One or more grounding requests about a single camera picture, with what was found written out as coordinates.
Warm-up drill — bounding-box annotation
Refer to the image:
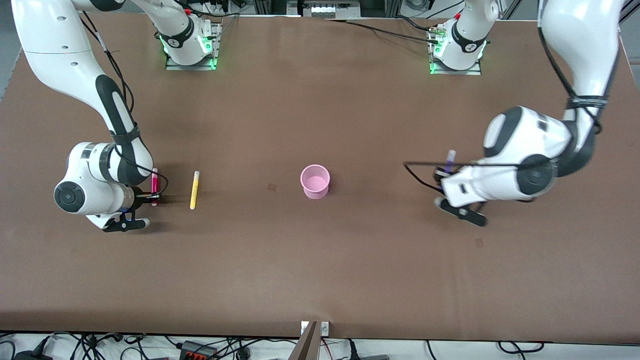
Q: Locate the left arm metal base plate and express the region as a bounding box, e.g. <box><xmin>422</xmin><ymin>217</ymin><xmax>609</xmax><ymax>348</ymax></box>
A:
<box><xmin>429</xmin><ymin>27</ymin><xmax>482</xmax><ymax>76</ymax></box>

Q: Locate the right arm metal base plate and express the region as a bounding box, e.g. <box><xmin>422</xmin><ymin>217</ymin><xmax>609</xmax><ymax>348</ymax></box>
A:
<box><xmin>165</xmin><ymin>22</ymin><xmax>221</xmax><ymax>71</ymax></box>

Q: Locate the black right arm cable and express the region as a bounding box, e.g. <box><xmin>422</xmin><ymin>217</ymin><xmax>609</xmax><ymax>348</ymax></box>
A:
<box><xmin>82</xmin><ymin>12</ymin><xmax>169</xmax><ymax>202</ymax></box>

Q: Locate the slanted grey beam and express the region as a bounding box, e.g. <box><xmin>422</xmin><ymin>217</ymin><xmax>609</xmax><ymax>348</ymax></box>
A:
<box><xmin>287</xmin><ymin>321</ymin><xmax>321</xmax><ymax>360</ymax></box>

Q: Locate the pink plastic cup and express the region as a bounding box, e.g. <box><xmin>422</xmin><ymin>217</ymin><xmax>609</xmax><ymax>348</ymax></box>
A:
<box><xmin>300</xmin><ymin>164</ymin><xmax>331</xmax><ymax>200</ymax></box>

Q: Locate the black orange power strip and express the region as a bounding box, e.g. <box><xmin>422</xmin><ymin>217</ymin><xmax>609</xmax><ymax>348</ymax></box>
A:
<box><xmin>180</xmin><ymin>340</ymin><xmax>219</xmax><ymax>360</ymax></box>

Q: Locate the grey connector box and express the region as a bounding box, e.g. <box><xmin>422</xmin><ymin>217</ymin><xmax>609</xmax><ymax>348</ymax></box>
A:
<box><xmin>299</xmin><ymin>0</ymin><xmax>362</xmax><ymax>19</ymax></box>

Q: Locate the black plug with cable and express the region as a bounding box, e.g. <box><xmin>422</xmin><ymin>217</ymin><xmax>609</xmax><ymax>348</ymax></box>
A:
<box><xmin>347</xmin><ymin>339</ymin><xmax>391</xmax><ymax>360</ymax></box>

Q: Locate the looped black floor cable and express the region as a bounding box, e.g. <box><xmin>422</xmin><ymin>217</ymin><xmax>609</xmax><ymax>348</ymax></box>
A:
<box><xmin>497</xmin><ymin>340</ymin><xmax>546</xmax><ymax>357</ymax></box>

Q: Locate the long black table cable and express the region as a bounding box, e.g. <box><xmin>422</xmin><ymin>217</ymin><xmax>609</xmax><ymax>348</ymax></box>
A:
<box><xmin>324</xmin><ymin>18</ymin><xmax>442</xmax><ymax>45</ymax></box>

